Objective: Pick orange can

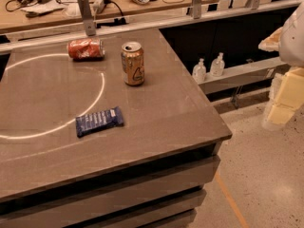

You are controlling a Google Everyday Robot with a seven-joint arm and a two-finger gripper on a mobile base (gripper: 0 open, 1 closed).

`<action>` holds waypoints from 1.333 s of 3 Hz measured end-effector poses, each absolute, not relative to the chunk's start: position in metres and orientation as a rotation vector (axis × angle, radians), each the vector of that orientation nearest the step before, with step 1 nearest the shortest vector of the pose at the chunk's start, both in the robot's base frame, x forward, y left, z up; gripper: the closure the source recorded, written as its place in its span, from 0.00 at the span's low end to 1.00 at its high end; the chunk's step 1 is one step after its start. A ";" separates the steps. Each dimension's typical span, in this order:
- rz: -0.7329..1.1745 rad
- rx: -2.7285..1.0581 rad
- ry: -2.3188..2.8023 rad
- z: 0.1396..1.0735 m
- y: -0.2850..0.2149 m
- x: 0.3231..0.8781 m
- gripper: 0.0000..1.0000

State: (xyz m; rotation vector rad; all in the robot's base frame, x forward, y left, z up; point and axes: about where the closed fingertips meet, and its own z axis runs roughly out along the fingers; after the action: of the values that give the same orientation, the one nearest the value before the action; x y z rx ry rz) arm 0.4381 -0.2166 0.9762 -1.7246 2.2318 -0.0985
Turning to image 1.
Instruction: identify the white paper sheet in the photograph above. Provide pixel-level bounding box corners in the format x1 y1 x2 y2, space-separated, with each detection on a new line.
22 0 66 14

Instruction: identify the clear sanitizer bottle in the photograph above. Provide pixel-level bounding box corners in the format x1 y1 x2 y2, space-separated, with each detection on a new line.
210 52 225 77
192 58 206 84

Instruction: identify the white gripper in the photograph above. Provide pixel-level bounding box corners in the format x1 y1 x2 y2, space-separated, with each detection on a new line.
258 4 304 130

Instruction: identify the left clear sanitizer bottle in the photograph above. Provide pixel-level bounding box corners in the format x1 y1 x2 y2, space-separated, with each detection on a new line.
192 58 206 84

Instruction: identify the blue snack bar wrapper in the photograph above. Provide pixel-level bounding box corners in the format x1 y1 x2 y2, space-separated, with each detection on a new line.
75 106 124 138

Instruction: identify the upright gold soda can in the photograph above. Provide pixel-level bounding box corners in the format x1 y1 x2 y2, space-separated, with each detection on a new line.
121 41 144 86

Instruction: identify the right clear sanitizer bottle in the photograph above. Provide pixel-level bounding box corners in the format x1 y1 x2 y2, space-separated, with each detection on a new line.
210 52 225 77

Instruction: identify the aluminium frame rail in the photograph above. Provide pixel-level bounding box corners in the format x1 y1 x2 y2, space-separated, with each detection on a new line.
0 0 304 55

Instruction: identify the crushed orange soda can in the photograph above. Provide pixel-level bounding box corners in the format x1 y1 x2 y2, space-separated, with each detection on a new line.
66 37 105 60

